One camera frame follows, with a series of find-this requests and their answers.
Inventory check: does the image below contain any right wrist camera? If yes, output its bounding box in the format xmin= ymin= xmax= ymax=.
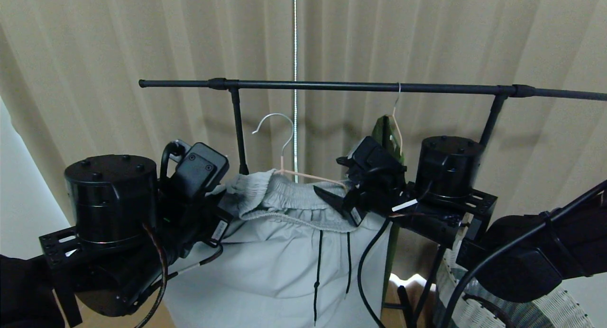
xmin=337 ymin=136 xmax=407 ymax=186

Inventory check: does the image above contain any green printed shirt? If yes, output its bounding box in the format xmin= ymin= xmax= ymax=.
xmin=371 ymin=116 xmax=404 ymax=319

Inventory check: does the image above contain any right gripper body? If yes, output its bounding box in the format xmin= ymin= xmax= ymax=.
xmin=341 ymin=185 xmax=476 ymax=246

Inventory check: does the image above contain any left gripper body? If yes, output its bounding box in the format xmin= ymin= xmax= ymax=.
xmin=71 ymin=199 xmax=233 ymax=318

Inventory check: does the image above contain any black clothes rack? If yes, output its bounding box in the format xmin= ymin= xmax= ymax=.
xmin=139 ymin=78 xmax=607 ymax=328

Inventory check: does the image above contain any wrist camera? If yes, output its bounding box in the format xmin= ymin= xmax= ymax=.
xmin=171 ymin=142 xmax=230 ymax=200
xmin=337 ymin=136 xmax=407 ymax=186

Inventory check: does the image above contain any beige curtain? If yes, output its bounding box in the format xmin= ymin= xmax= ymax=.
xmin=0 ymin=0 xmax=607 ymax=253

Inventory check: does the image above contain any pink clothes hanger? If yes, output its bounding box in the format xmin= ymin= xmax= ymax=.
xmin=391 ymin=83 xmax=404 ymax=155
xmin=252 ymin=113 xmax=351 ymax=191

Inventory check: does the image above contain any pale grey garment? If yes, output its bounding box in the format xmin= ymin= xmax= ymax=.
xmin=164 ymin=169 xmax=394 ymax=328

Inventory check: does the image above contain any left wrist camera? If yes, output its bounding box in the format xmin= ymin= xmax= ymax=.
xmin=171 ymin=142 xmax=230 ymax=200

